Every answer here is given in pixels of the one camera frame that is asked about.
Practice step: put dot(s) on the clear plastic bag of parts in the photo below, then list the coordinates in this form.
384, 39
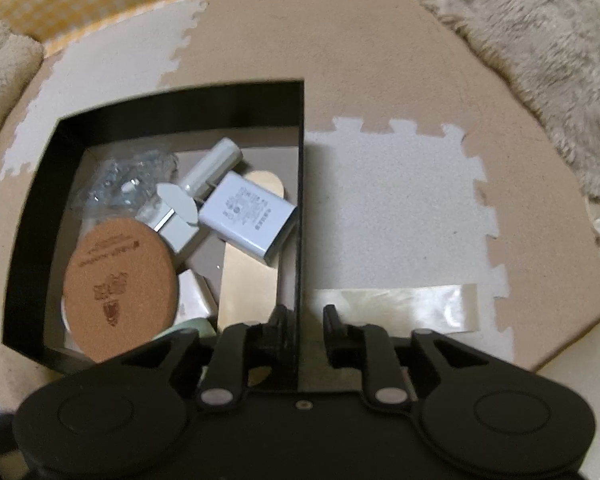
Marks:
115, 185

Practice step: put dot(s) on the white foam mat tile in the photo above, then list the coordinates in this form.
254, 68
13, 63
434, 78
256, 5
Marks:
105, 70
390, 195

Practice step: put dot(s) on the round cork coaster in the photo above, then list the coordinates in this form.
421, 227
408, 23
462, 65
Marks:
120, 285

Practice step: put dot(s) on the black cardboard box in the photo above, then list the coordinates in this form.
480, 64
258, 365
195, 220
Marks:
180, 110

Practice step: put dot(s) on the yellow checked bed sheet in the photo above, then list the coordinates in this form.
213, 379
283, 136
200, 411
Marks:
105, 0

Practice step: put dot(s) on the beige foam floor mat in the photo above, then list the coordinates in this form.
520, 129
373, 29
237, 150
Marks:
355, 35

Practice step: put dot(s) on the small glossy white block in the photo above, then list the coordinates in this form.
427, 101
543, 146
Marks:
195, 295

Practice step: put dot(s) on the white watch link remover tool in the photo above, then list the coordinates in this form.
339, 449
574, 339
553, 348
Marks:
205, 170

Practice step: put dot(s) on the white printed charger adapter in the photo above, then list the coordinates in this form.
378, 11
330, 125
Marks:
245, 210

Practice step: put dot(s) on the beige fluffy rug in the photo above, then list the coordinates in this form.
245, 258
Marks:
530, 35

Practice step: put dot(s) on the clear tape strip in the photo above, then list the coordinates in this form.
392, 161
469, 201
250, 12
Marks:
420, 310

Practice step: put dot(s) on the large fluffy white pillow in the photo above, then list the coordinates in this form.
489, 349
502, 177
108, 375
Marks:
5, 70

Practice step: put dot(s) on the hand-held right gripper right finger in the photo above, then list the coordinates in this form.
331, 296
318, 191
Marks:
334, 332

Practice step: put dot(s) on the oval wooden board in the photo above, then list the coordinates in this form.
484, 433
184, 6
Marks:
245, 290

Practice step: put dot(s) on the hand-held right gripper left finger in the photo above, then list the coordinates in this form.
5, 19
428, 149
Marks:
281, 332

